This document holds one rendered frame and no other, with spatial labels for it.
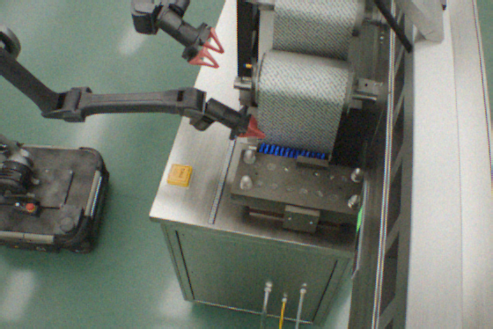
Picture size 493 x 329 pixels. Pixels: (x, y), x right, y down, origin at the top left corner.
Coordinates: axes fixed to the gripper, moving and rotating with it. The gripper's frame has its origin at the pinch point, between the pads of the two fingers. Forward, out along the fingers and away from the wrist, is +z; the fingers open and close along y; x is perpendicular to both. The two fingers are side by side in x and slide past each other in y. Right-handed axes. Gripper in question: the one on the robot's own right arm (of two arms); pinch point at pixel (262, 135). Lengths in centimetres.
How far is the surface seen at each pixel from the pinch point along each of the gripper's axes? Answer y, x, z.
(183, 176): 10.9, -24.0, -13.1
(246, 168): 10.7, -4.5, -0.8
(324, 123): 0.3, 18.2, 9.9
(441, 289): 66, 69, 2
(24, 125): -60, -169, -79
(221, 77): -36.2, -25.3, -10.7
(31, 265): 23, -148, -42
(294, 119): 0.3, 13.6, 2.6
